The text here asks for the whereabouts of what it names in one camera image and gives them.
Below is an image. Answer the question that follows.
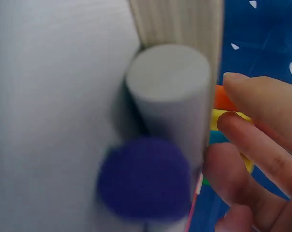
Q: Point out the teal plastic piece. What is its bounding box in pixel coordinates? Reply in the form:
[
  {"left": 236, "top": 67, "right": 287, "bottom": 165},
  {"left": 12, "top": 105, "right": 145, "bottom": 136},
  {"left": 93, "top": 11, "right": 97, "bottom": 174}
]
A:
[{"left": 208, "top": 130, "right": 230, "bottom": 146}]

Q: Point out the yellow plastic piece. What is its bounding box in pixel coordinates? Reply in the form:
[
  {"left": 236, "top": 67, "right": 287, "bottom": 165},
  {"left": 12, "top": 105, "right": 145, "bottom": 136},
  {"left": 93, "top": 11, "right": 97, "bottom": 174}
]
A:
[{"left": 210, "top": 108, "right": 255, "bottom": 175}]

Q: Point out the person's right hand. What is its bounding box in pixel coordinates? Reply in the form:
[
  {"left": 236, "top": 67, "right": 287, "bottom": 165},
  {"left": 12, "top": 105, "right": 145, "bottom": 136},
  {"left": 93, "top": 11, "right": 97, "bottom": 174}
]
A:
[{"left": 202, "top": 72, "right": 292, "bottom": 232}]

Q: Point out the orange plastic piece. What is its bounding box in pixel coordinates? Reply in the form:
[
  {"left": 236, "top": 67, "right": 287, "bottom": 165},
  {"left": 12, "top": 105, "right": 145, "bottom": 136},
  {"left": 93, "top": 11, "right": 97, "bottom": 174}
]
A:
[{"left": 213, "top": 85, "right": 239, "bottom": 112}]

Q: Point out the purple round-topped cylinder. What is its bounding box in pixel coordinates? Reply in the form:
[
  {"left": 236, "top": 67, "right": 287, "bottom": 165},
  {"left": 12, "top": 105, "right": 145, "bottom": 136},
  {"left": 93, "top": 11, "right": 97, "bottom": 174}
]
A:
[{"left": 95, "top": 137, "right": 193, "bottom": 232}]

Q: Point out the grey cylinder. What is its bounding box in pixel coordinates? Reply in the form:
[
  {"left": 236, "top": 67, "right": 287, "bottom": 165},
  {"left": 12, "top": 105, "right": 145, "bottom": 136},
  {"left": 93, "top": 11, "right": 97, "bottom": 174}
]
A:
[{"left": 125, "top": 44, "right": 212, "bottom": 171}]

